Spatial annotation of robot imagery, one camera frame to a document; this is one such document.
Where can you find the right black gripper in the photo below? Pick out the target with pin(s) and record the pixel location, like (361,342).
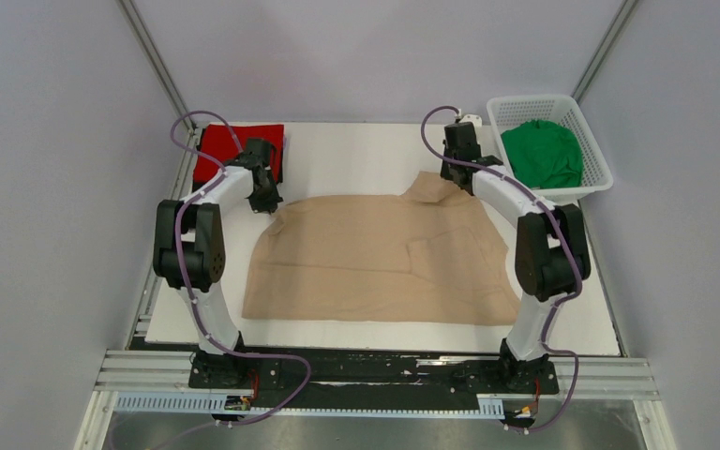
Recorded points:
(444,172)

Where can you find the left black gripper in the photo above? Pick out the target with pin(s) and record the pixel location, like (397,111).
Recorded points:
(269,204)

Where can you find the beige t shirt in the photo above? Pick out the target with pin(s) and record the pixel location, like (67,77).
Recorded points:
(428,255)

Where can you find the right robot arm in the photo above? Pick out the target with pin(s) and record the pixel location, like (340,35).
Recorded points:
(551,257)

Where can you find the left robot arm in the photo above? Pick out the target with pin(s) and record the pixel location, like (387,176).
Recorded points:
(190,254)

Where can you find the folded red t shirt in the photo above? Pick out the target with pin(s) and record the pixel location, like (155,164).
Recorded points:
(217,141)

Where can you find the green t shirt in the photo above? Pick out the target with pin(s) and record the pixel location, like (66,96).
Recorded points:
(544,155)

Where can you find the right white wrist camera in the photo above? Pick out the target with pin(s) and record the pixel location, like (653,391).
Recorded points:
(474,119)

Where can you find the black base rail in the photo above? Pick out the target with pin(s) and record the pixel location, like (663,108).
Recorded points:
(369,380)

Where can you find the white slotted cable duct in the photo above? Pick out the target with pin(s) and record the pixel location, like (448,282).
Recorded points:
(145,402)

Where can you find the left aluminium frame post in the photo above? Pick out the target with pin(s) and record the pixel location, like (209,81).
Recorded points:
(150,49)

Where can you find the aluminium frame post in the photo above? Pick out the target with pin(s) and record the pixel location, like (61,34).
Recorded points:
(150,49)
(606,44)

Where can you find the right aluminium frame post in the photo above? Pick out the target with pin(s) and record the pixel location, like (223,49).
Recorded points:
(606,44)

